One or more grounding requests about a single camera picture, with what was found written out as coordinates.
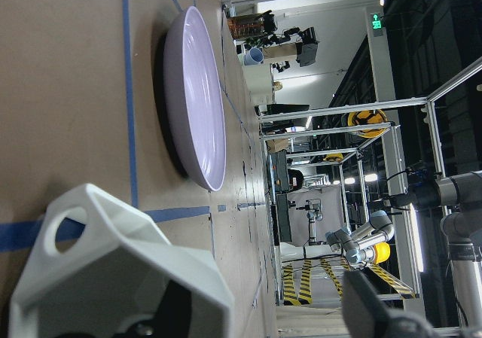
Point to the blue plastic cup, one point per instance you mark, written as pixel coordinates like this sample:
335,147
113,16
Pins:
253,56

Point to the lilac plate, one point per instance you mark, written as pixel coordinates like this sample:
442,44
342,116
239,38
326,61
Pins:
188,100

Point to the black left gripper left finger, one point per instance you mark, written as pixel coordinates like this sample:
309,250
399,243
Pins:
172,318

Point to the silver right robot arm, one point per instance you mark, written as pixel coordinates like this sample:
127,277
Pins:
462,229

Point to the white faceted cup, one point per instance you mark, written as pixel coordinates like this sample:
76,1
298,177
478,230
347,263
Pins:
99,265

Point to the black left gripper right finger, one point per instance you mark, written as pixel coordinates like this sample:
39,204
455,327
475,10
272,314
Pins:
365,315

